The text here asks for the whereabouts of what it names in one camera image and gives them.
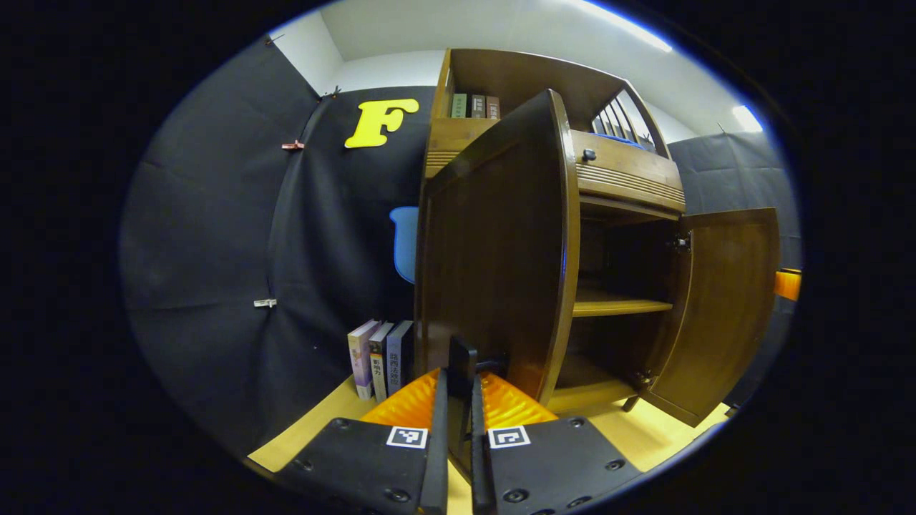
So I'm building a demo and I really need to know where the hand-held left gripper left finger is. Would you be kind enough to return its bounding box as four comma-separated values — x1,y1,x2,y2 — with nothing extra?
276,367,450,515

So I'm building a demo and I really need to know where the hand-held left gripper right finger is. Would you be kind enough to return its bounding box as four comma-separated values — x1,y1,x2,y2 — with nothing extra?
469,372,645,515

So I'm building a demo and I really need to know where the wooden shoe cabinet door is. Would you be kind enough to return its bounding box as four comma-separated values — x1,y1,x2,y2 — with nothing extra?
415,89,580,484
623,207,781,428

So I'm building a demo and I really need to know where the wooden double-door shoe cabinet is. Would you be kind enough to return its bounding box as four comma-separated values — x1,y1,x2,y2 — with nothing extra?
422,48,688,419

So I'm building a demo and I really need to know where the dark blue book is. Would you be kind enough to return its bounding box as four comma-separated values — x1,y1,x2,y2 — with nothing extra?
386,320,414,396

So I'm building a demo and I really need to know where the grey striped book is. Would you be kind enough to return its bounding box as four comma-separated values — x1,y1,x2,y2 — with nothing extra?
369,322,396,403

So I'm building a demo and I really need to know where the purple book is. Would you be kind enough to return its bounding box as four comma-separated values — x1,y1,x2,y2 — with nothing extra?
348,319,381,401

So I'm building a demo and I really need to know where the small ceiling light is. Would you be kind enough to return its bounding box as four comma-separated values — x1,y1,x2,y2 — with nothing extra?
731,104,764,134

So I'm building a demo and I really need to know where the wooden inner shelf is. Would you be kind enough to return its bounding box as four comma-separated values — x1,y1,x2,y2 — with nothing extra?
572,288,673,318

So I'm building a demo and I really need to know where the wooden drawer with black knob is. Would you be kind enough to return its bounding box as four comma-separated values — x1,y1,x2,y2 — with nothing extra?
424,118,686,214

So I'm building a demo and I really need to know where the black backdrop cloth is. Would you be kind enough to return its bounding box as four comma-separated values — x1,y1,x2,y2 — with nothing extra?
120,36,802,458

